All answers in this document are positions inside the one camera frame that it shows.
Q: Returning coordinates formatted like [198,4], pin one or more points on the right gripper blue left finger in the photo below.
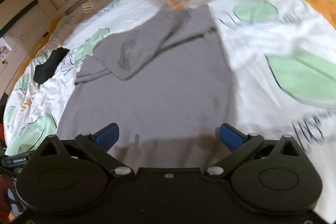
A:
[97,145]

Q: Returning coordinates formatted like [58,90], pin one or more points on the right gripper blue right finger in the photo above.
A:
[239,144]

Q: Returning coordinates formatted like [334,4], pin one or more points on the grey knitted hooded sweater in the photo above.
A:
[167,85]

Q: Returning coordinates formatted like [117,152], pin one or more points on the black folded cloth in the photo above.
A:
[45,71]

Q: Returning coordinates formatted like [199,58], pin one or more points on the white leaf-print bed sheet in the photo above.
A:
[281,53]

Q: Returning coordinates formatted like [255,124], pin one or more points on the beige wooden left bed rail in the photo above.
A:
[23,23]

